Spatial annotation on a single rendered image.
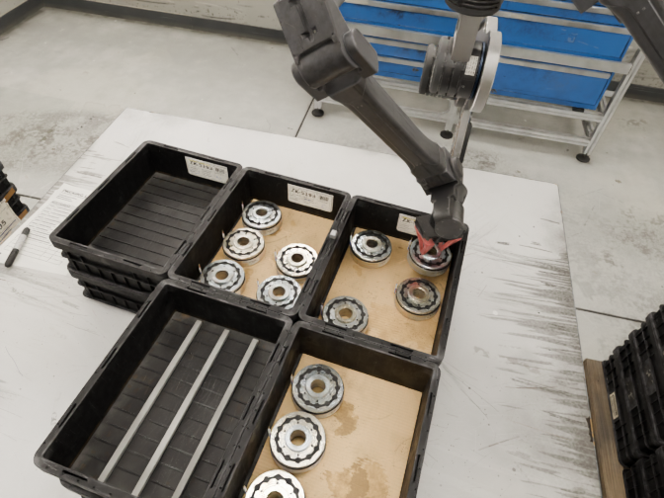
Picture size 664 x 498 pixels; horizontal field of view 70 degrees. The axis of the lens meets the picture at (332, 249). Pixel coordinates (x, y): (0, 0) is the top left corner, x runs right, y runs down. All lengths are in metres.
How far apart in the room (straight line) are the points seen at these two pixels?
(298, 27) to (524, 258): 1.02
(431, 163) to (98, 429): 0.80
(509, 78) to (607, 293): 1.26
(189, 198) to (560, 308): 1.06
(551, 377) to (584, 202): 1.81
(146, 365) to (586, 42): 2.56
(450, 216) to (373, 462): 0.49
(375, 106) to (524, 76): 2.23
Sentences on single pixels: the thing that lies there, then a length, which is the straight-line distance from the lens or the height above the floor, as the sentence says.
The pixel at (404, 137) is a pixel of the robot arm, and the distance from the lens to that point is 0.85.
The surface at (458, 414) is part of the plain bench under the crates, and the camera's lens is 1.18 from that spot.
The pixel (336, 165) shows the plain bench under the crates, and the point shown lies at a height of 0.70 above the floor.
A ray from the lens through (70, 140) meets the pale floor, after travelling 3.22.
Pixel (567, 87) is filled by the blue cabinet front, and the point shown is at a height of 0.43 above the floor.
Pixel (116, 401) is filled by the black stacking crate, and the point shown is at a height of 0.83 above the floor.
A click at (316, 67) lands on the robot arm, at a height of 1.41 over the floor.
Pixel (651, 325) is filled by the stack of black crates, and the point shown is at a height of 0.48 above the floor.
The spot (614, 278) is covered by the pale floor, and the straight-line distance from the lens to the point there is 2.66.
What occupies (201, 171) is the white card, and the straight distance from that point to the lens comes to 1.38.
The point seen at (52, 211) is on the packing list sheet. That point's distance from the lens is 1.66.
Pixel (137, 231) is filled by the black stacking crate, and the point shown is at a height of 0.83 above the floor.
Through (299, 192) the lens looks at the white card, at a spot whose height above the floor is 0.90.
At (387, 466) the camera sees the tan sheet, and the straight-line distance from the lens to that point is 0.97.
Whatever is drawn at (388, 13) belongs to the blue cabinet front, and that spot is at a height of 0.68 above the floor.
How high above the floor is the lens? 1.75
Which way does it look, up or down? 49 degrees down
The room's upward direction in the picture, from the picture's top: 4 degrees clockwise
